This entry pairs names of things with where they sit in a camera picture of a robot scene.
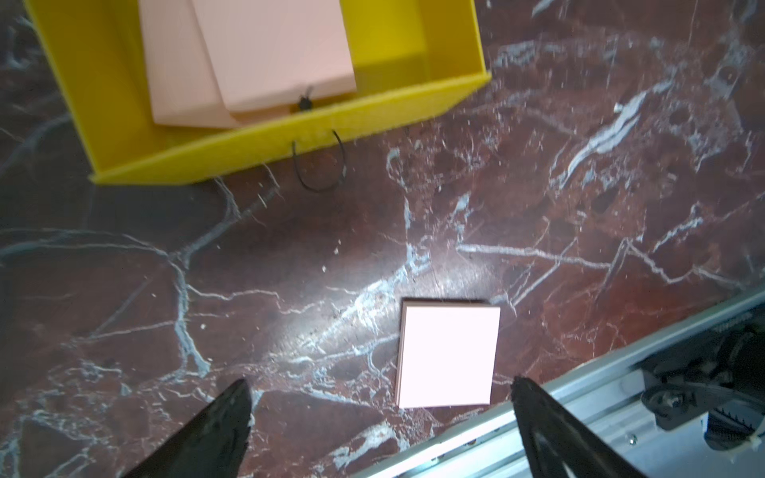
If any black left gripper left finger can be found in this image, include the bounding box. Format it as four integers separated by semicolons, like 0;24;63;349
127;378;252;477

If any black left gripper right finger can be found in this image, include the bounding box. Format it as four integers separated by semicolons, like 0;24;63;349
511;376;643;477

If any pink sticky note pad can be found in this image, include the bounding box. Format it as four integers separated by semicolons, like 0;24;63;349
192;0;357;113
396;300;501;409
139;0;240;129

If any yellow bottom drawer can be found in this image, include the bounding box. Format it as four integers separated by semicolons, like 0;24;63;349
25;1;491;185

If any black pull loop bottom drawer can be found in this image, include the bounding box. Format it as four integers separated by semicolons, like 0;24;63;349
291;131;348;193

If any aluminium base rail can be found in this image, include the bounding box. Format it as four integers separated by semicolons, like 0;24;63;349
366;289;764;477

